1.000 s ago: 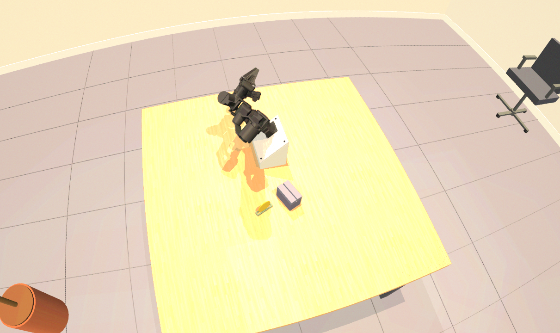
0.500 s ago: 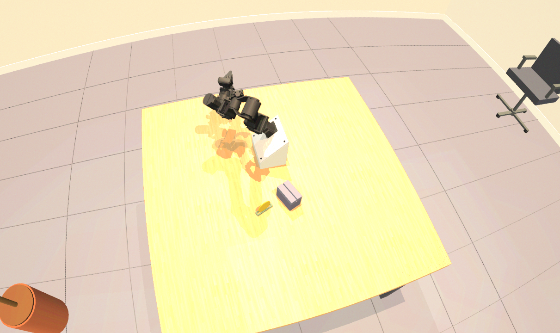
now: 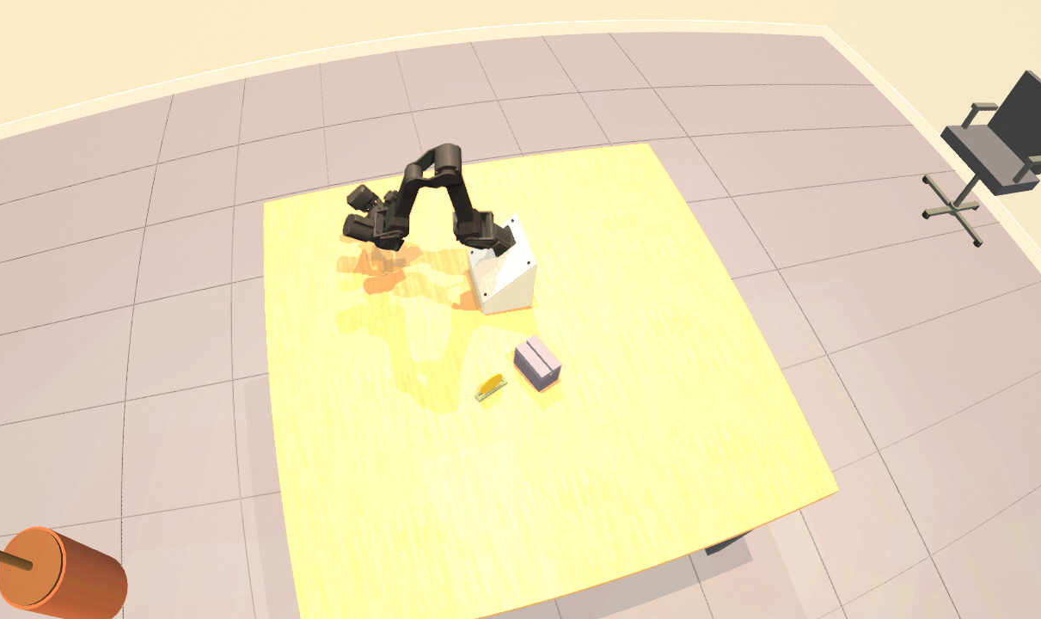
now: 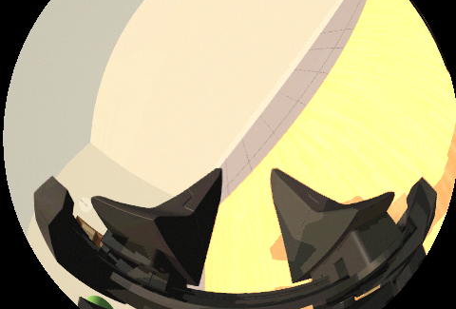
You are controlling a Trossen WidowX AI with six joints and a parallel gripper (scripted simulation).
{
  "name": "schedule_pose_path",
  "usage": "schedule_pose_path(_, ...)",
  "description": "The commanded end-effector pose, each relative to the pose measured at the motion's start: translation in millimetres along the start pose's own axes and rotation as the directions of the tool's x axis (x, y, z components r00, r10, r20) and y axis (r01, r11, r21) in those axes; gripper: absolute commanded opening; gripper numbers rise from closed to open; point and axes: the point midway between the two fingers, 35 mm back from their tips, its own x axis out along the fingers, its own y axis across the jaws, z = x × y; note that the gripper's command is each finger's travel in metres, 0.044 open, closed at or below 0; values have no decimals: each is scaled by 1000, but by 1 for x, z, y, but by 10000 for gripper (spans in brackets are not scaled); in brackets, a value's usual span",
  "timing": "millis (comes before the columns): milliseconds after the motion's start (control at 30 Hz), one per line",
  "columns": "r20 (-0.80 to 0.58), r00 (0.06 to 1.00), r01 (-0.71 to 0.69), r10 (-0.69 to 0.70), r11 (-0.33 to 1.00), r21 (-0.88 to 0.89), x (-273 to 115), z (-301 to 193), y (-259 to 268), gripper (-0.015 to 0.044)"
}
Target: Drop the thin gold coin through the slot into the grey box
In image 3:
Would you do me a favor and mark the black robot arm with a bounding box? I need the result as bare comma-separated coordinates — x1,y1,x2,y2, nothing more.
342,143,516,257

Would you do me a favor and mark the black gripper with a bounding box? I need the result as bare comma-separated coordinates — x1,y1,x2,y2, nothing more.
346,184,382,220

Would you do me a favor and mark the pale pink slotted box lid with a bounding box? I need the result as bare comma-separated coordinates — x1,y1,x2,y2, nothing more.
515,334,562,381

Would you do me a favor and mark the gold coin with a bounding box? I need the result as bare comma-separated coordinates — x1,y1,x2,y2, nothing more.
480,373,502,394

